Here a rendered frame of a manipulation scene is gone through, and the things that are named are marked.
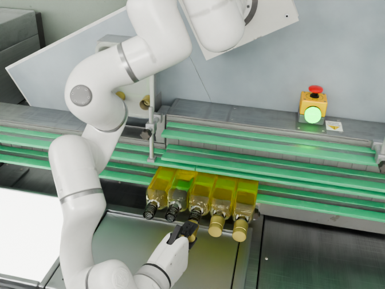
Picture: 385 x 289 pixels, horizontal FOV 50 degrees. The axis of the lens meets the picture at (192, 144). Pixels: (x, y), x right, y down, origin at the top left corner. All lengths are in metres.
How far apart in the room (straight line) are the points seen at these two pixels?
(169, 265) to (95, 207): 0.20
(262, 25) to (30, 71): 0.78
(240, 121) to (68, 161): 0.55
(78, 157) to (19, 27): 1.33
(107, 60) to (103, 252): 0.54
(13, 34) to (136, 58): 1.28
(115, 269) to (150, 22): 0.46
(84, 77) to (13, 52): 1.25
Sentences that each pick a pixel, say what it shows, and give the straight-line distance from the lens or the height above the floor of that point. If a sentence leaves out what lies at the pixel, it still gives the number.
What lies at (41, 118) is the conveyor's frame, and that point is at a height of 0.83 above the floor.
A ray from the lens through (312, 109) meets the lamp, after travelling 1.18.
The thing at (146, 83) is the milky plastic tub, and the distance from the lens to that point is 1.30.
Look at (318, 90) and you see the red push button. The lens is 1.20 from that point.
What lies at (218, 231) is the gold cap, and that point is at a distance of 1.02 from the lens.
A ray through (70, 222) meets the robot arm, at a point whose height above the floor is 1.38.
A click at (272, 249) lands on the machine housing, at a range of 1.24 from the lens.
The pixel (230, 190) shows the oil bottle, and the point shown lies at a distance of 1.11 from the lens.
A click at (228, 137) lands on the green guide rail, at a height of 0.93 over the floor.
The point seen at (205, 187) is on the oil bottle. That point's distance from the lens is 1.11.
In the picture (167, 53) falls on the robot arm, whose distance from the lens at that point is 0.82.
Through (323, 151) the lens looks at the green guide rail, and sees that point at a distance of 1.13.
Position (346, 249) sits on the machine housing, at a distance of 1.30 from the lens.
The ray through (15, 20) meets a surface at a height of 0.26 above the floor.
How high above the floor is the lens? 1.92
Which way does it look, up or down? 58 degrees down
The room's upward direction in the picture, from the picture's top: 156 degrees counter-clockwise
